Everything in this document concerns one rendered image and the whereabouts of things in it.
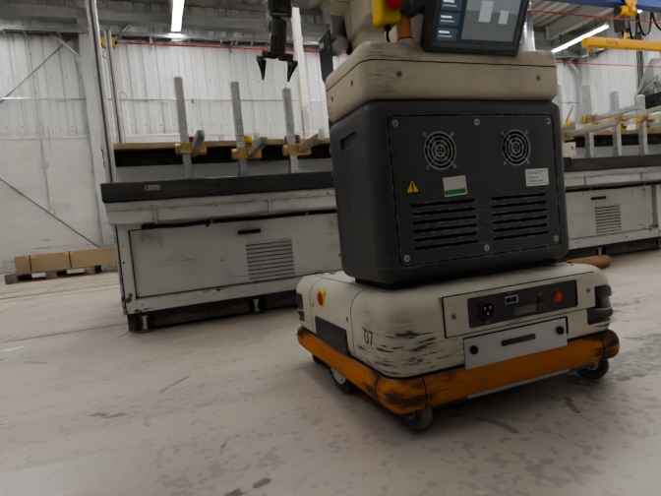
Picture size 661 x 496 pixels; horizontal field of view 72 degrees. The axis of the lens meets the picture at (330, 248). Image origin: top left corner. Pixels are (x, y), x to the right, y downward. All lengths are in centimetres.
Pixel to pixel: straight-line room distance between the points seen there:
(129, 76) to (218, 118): 175
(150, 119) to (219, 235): 728
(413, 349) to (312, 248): 168
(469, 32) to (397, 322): 64
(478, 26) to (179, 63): 903
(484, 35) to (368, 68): 29
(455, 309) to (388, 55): 54
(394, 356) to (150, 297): 167
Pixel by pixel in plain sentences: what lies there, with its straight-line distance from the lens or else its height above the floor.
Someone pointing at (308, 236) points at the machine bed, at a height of 38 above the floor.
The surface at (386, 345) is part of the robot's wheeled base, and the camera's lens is 93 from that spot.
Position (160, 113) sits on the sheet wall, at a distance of 966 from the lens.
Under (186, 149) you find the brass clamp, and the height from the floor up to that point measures 83.
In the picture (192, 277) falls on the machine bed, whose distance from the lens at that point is 243.
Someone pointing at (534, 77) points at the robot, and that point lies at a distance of 126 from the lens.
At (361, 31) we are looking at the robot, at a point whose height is 100.
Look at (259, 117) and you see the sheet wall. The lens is 986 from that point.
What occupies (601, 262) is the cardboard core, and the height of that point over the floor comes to 4.
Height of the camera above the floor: 44
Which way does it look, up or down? 3 degrees down
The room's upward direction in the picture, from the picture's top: 6 degrees counter-clockwise
